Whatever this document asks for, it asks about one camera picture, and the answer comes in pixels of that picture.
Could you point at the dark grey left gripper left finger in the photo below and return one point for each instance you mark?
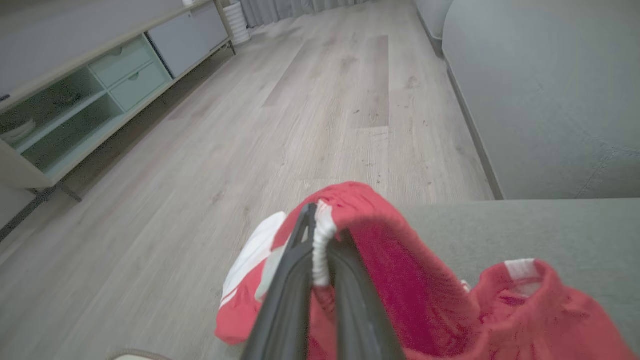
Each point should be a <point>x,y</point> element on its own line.
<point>285,300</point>

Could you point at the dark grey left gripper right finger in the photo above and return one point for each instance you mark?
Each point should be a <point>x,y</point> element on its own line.
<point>360,315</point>

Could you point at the red and white jersey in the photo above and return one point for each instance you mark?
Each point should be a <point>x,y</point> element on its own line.
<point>415,295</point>

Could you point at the large grey sofa seat cushion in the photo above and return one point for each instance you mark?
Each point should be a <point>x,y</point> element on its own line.
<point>575,230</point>

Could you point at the white ribbed plant pot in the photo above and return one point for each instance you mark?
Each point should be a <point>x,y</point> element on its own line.
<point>236,22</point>

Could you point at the low TV cabinet mint drawers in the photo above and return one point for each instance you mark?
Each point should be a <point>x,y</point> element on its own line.
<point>115,70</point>

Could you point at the grey pleated curtain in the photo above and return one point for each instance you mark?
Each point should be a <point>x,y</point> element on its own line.
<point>300,7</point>

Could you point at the white dishes in cabinet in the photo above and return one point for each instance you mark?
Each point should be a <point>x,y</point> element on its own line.
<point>17,132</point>

